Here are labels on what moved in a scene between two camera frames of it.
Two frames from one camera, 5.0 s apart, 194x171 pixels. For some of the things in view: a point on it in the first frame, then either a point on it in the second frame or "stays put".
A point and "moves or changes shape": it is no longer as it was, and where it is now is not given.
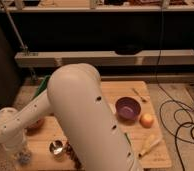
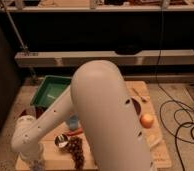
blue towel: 24,158 moves or changes shape
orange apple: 146,120 stays put
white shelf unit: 105,33 stays put
